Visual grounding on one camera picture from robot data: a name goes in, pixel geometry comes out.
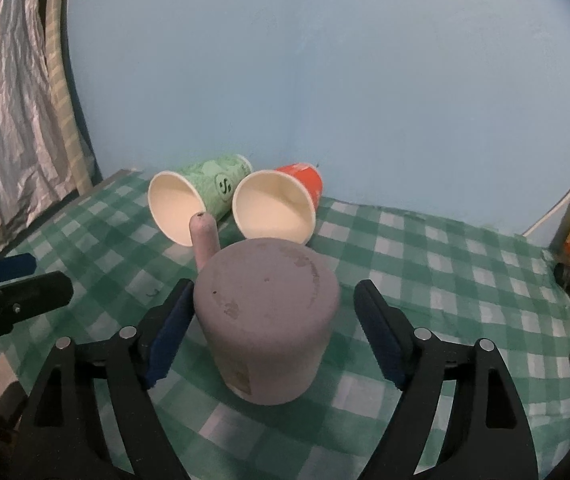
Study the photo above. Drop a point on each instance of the silver grey curtain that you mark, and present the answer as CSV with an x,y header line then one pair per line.
x,y
5,110

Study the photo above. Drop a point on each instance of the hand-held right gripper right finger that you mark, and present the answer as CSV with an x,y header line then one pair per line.
x,y
384,340

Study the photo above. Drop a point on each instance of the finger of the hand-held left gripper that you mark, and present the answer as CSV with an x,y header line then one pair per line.
x,y
40,294
7,266

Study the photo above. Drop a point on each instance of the pink ceramic mug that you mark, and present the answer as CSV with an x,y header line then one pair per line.
x,y
265,317

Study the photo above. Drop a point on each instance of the red paper cup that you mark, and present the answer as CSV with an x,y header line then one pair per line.
x,y
277,205

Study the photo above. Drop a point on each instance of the green paper cup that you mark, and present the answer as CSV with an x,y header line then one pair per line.
x,y
200,195

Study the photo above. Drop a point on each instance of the green checkered tablecloth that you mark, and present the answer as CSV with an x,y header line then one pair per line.
x,y
440,310

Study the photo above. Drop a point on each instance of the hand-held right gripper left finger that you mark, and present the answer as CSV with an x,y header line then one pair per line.
x,y
169,331

